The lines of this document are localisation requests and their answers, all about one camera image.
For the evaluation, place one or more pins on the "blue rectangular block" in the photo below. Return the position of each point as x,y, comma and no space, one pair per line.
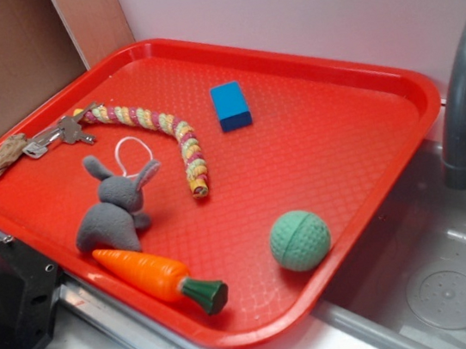
231,107

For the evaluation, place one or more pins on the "green textured ball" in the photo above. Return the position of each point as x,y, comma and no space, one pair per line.
299,240

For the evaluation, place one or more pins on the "red plastic tray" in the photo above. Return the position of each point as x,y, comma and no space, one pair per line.
327,137

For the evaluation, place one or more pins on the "orange toy carrot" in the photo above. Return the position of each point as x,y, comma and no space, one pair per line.
163,278

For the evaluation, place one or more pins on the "grey plush bunny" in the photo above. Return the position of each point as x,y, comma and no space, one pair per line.
118,217

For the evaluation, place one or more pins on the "silver keys bunch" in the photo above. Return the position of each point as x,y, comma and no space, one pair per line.
68,130

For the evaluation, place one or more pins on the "grey toy sink basin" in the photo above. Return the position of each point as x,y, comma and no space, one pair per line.
403,285

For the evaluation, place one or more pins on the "black box with screws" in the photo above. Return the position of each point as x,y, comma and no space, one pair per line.
29,291

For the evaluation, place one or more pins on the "brown cardboard panel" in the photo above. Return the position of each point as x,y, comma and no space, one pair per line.
45,44

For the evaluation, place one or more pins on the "braided multicolour rope toy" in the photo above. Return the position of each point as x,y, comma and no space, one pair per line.
195,165

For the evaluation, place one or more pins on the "brown driftwood keychain piece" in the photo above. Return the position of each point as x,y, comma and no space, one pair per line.
11,150

